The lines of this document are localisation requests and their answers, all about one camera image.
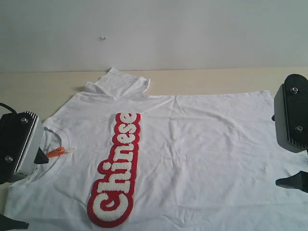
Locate orange neck tag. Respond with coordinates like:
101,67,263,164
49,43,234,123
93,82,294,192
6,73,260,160
46,147,65,158

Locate white t-shirt red lettering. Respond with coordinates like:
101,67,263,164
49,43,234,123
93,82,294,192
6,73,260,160
4,69,308,231

